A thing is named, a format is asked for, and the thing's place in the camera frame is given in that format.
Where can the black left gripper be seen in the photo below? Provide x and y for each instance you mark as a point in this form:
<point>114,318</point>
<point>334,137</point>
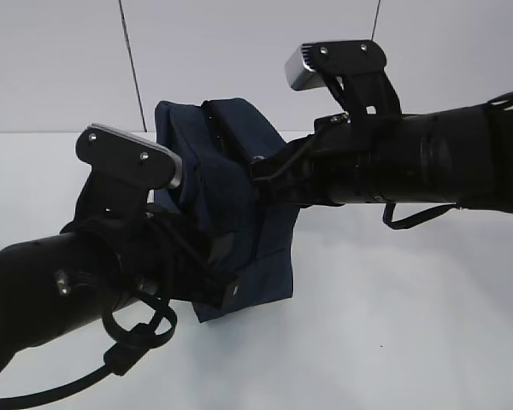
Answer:
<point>188,259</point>

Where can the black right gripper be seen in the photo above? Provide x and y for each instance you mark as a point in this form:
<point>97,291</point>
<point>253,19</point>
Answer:
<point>299,173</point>

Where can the dark navy fabric bag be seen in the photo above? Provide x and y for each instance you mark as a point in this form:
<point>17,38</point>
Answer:
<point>217,142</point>

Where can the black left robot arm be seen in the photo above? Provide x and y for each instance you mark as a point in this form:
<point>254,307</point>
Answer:
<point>54,285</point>

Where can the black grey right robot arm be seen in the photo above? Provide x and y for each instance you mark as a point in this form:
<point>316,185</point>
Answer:
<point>462,157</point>

